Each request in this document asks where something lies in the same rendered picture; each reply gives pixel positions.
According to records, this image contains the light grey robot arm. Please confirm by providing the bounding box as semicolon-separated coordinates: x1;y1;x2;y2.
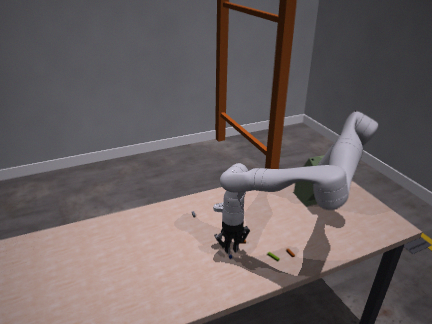
213;111;378;226

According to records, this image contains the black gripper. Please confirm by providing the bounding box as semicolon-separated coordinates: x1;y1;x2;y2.
215;220;250;255

